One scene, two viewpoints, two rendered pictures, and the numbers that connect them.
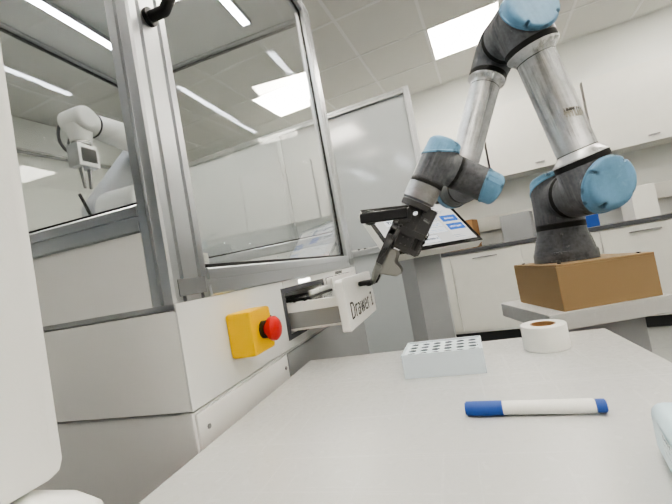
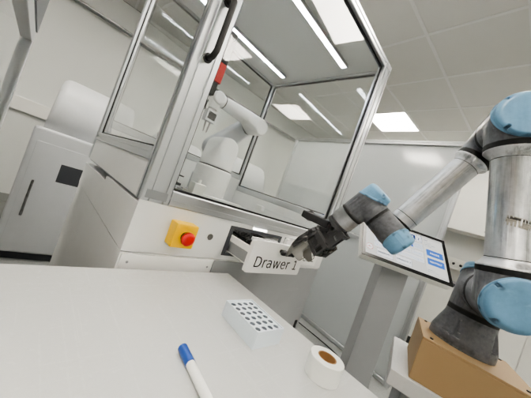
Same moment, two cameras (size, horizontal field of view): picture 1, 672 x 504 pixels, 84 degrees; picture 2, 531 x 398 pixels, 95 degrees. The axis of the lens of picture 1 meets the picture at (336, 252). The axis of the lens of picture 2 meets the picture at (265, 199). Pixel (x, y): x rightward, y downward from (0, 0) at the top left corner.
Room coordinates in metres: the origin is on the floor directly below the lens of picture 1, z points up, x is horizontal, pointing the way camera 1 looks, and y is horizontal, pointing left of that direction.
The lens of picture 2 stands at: (0.10, -0.36, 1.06)
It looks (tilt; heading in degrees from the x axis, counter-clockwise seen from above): 0 degrees down; 29
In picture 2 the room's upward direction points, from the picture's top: 20 degrees clockwise
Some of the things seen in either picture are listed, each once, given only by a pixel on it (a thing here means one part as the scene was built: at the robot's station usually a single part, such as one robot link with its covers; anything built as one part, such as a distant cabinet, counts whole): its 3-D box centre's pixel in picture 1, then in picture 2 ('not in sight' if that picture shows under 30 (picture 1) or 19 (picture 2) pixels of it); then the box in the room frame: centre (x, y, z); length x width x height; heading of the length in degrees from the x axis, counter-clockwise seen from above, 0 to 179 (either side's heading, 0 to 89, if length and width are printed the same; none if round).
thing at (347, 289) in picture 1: (358, 297); (277, 258); (0.92, -0.03, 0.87); 0.29 x 0.02 x 0.11; 164
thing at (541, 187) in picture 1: (557, 197); (483, 289); (0.99, -0.60, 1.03); 0.13 x 0.12 x 0.14; 3
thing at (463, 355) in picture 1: (443, 356); (251, 321); (0.63, -0.14, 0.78); 0.12 x 0.08 x 0.04; 72
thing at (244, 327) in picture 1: (252, 330); (182, 234); (0.63, 0.16, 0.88); 0.07 x 0.05 x 0.07; 164
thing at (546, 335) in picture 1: (544, 335); (324, 366); (0.64, -0.32, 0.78); 0.07 x 0.07 x 0.04
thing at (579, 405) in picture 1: (531, 407); (197, 378); (0.42, -0.18, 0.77); 0.14 x 0.02 x 0.02; 68
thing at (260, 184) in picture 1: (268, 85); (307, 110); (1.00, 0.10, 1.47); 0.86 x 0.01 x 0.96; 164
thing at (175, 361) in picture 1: (166, 325); (205, 213); (1.13, 0.54, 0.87); 1.02 x 0.95 x 0.14; 164
